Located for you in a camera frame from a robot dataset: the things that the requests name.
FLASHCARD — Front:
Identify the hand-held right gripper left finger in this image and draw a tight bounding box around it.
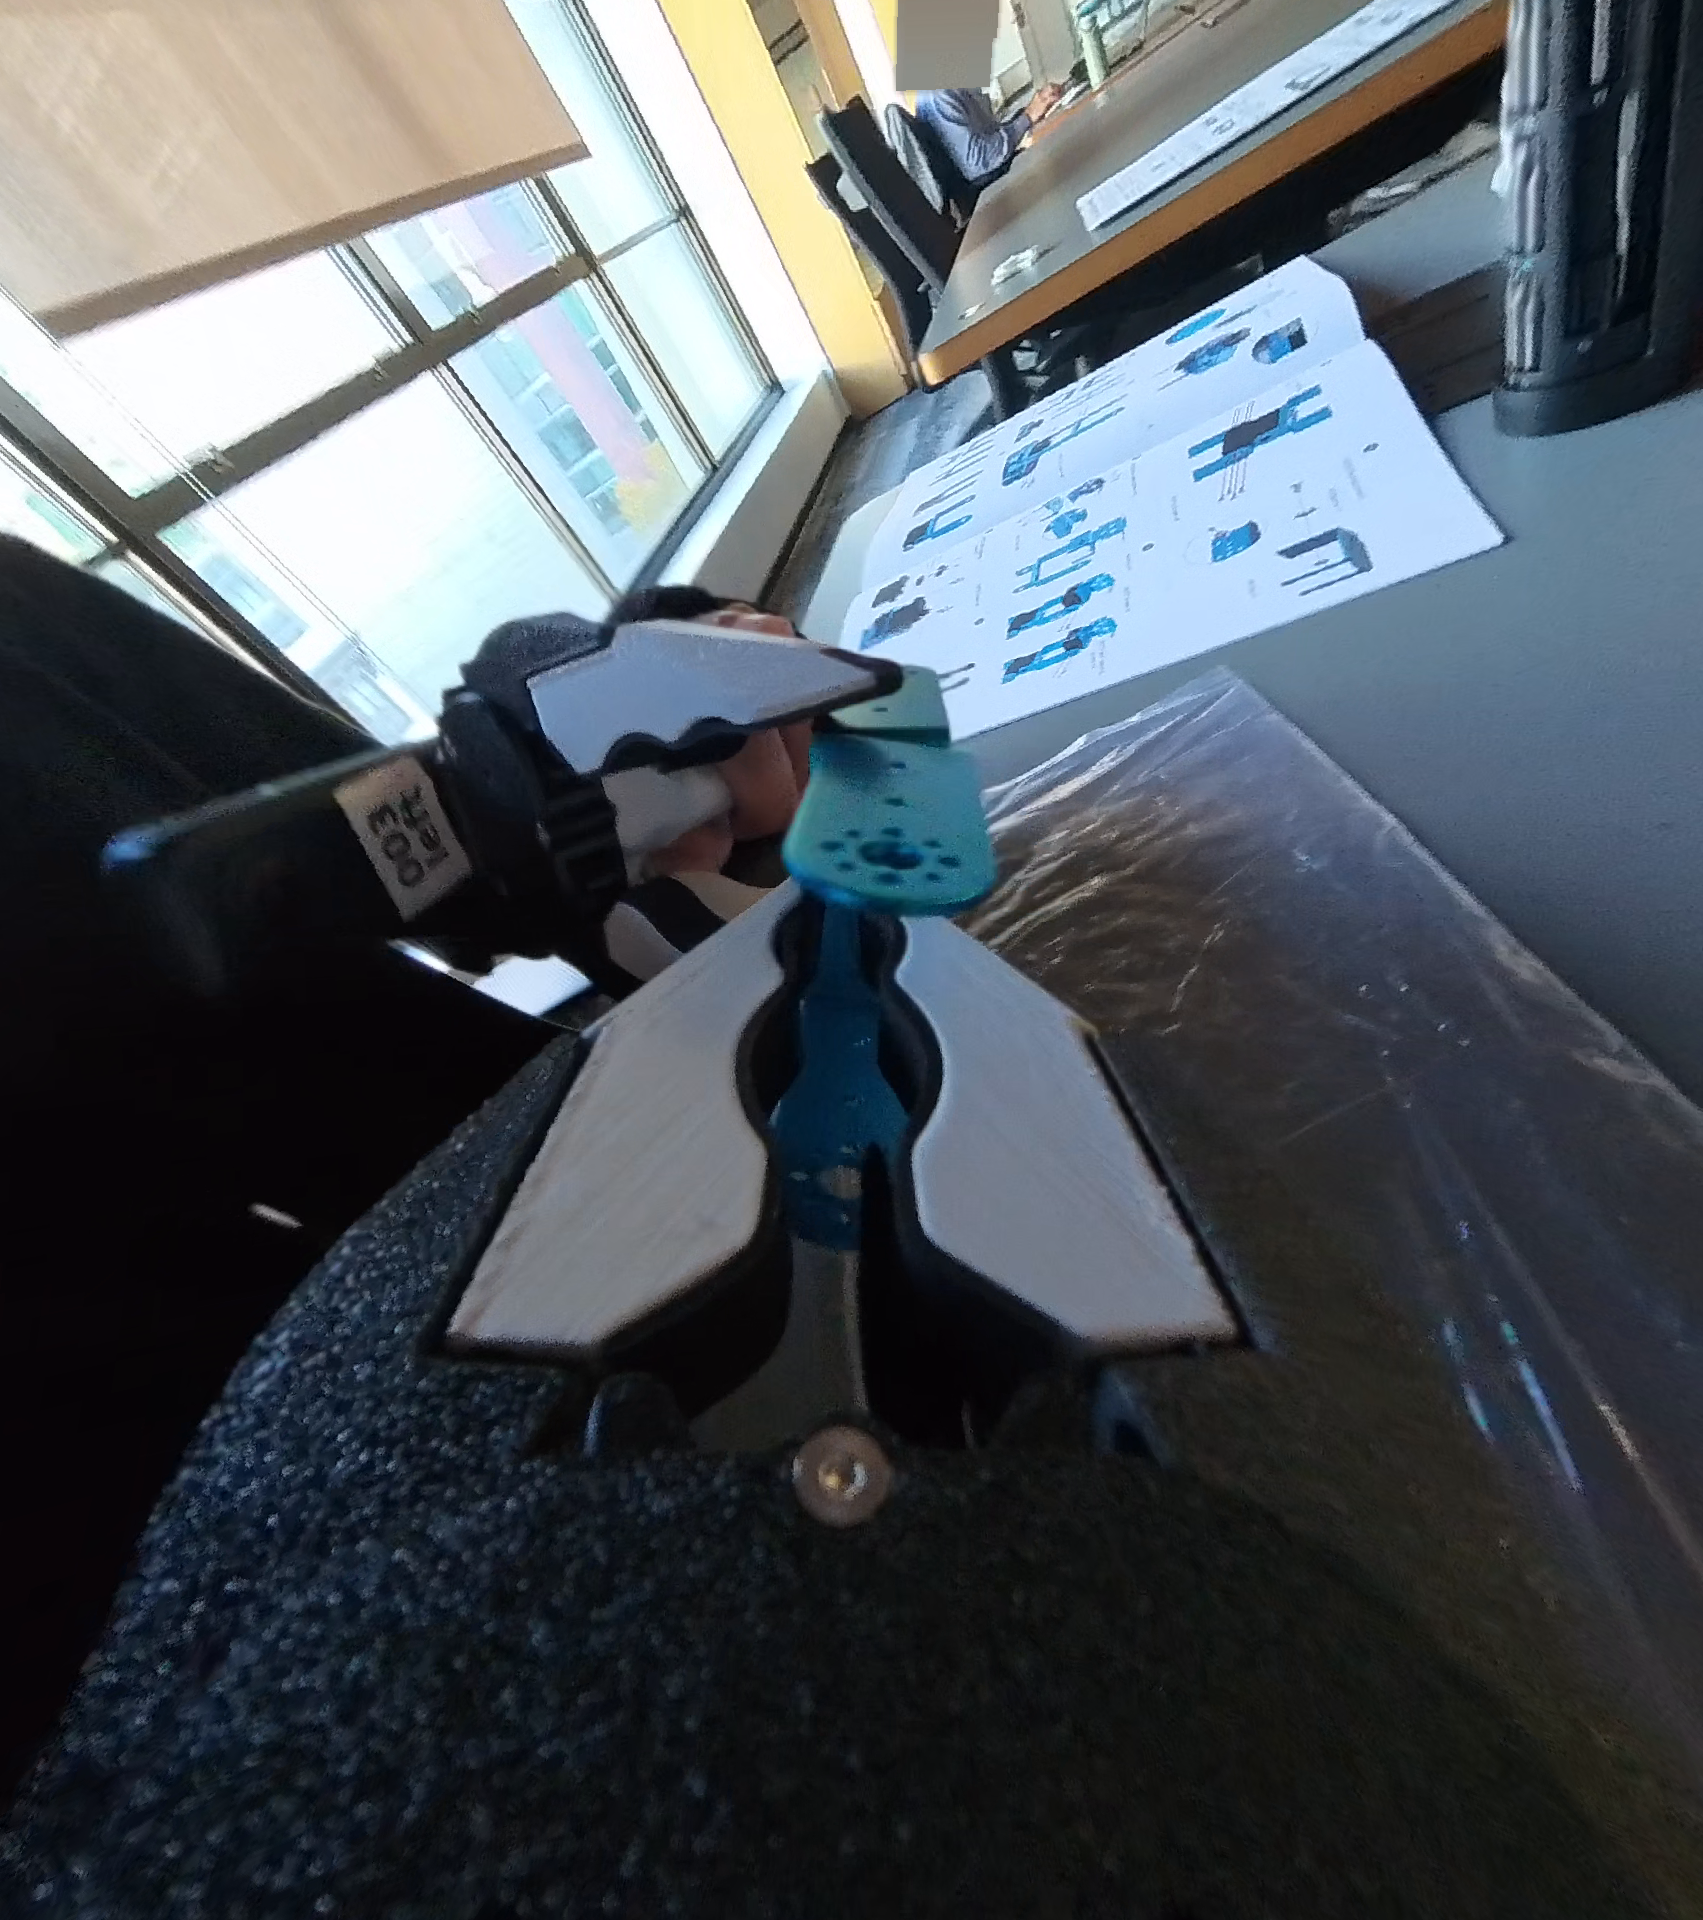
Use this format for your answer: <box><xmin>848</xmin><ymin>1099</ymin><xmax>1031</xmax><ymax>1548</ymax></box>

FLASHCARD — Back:
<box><xmin>444</xmin><ymin>885</ymin><xmax>814</xmax><ymax>1363</ymax></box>

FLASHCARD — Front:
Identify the black perforated cylinder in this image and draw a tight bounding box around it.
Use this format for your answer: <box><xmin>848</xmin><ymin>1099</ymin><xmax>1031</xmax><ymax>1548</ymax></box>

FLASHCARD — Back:
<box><xmin>1488</xmin><ymin>0</ymin><xmax>1703</xmax><ymax>437</ymax></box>

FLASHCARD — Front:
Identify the wooden edged desk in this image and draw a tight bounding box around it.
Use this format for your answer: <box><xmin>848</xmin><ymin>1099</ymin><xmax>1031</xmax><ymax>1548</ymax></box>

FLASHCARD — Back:
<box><xmin>918</xmin><ymin>0</ymin><xmax>1513</xmax><ymax>393</ymax></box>

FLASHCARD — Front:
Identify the beige roller blind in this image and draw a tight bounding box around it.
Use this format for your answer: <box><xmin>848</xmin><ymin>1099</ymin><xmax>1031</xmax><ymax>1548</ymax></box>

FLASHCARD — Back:
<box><xmin>0</xmin><ymin>0</ymin><xmax>593</xmax><ymax>338</ymax></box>

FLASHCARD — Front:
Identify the printed paper sheet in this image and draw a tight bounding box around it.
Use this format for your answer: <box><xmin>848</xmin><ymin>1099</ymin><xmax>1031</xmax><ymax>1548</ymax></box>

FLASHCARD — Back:
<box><xmin>1076</xmin><ymin>0</ymin><xmax>1465</xmax><ymax>226</ymax></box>

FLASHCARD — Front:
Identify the black office chair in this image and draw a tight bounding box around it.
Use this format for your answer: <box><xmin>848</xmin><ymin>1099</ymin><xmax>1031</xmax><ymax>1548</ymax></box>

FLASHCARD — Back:
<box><xmin>803</xmin><ymin>94</ymin><xmax>978</xmax><ymax>395</ymax></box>

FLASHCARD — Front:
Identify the clear plastic bag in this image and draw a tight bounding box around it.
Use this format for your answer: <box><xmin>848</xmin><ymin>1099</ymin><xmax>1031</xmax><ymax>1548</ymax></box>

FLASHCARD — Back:
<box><xmin>938</xmin><ymin>668</ymin><xmax>1703</xmax><ymax>1920</ymax></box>

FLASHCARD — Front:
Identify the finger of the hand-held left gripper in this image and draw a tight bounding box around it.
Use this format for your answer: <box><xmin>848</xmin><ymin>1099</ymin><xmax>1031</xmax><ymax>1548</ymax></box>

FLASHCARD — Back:
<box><xmin>525</xmin><ymin>620</ymin><xmax>908</xmax><ymax>781</ymax></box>

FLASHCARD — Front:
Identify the dark brown flat box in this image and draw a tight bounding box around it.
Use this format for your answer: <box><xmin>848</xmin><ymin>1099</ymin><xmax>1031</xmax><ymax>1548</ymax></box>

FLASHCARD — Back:
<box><xmin>1360</xmin><ymin>267</ymin><xmax>1506</xmax><ymax>415</ymax></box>

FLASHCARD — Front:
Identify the grey desk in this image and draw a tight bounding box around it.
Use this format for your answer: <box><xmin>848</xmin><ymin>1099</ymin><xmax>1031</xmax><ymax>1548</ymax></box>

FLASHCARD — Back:
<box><xmin>851</xmin><ymin>147</ymin><xmax>1703</xmax><ymax>1920</ymax></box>

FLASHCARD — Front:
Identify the person's left hand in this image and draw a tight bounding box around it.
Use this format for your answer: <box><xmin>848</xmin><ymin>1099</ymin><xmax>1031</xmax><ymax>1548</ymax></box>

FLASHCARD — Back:
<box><xmin>708</xmin><ymin>726</ymin><xmax>814</xmax><ymax>890</ymax></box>

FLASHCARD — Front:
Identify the white instruction booklet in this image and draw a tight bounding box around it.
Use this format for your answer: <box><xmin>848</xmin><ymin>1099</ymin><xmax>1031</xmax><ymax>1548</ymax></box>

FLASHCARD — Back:
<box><xmin>836</xmin><ymin>256</ymin><xmax>1508</xmax><ymax>738</ymax></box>

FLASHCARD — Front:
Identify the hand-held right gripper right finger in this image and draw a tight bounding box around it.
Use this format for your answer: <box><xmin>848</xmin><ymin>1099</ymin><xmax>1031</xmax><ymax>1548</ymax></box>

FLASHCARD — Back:
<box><xmin>864</xmin><ymin>899</ymin><xmax>1246</xmax><ymax>1363</ymax></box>

